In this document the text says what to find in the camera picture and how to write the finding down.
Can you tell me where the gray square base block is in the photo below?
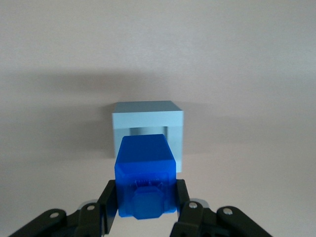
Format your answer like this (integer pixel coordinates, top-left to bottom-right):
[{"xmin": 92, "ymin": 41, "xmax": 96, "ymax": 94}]
[{"xmin": 111, "ymin": 100, "xmax": 185, "ymax": 173}]

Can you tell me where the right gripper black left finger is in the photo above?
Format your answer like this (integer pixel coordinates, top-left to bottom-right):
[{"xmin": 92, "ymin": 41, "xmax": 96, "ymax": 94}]
[{"xmin": 9, "ymin": 180, "xmax": 119, "ymax": 237}]

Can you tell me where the brown table cover mat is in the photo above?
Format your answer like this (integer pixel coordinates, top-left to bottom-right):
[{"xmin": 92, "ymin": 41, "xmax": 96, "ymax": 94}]
[{"xmin": 0, "ymin": 0, "xmax": 316, "ymax": 237}]

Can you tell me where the blue cube part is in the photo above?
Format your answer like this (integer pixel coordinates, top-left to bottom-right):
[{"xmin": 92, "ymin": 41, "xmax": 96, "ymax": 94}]
[{"xmin": 115, "ymin": 134, "xmax": 177, "ymax": 219}]

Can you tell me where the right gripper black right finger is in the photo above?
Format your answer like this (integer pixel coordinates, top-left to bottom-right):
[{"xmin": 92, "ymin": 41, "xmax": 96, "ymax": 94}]
[{"xmin": 169, "ymin": 179, "xmax": 273, "ymax": 237}]

